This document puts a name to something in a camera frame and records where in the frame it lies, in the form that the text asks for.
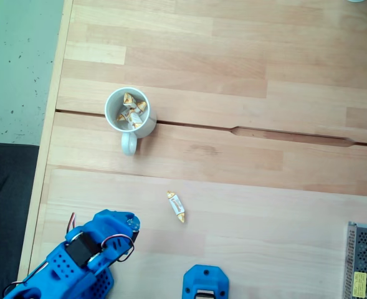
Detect white mug with black print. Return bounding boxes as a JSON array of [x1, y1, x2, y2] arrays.
[[104, 87, 158, 156]]

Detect blue post base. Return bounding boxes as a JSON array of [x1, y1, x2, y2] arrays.
[[182, 264, 230, 299]]

